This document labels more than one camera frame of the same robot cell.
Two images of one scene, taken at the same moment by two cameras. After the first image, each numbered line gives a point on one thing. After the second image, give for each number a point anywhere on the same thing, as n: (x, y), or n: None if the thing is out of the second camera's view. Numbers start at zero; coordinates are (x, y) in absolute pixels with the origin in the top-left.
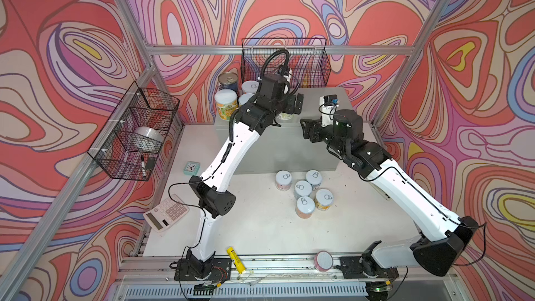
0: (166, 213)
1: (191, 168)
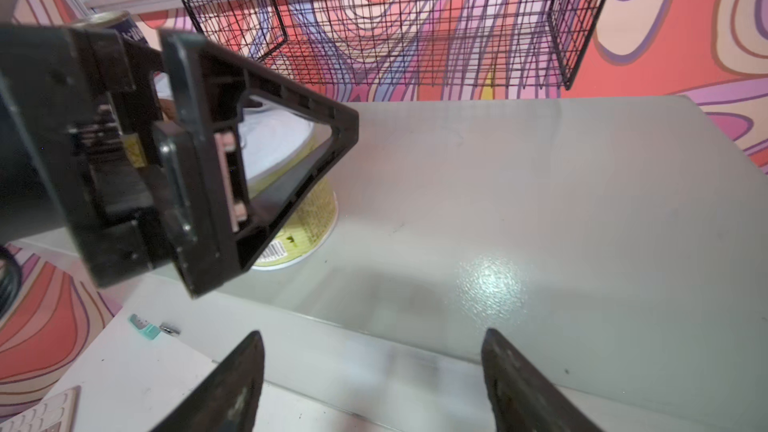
0: (56, 413)
1: (147, 329)
